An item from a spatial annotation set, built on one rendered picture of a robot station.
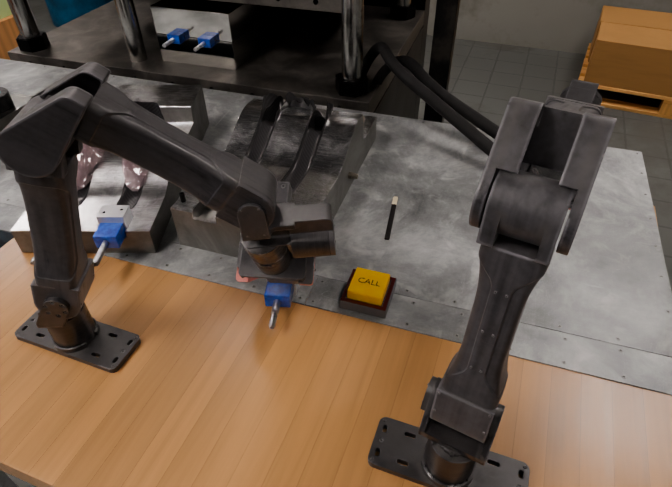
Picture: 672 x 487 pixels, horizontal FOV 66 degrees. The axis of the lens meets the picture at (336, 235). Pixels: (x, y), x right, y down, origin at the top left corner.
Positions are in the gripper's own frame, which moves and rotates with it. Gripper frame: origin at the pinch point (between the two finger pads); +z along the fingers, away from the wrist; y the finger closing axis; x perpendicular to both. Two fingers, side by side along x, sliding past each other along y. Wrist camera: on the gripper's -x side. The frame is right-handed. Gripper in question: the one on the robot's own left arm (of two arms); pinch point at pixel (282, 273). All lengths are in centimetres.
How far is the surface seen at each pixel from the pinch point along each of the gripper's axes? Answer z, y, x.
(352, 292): -0.5, -12.2, 2.8
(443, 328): 0.8, -27.3, 7.7
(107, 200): 7.2, 37.5, -14.9
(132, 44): 49, 65, -87
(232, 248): 5.8, 10.8, -5.8
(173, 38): 44, 49, -85
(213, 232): 3.6, 14.1, -8.0
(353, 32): 29, -8, -76
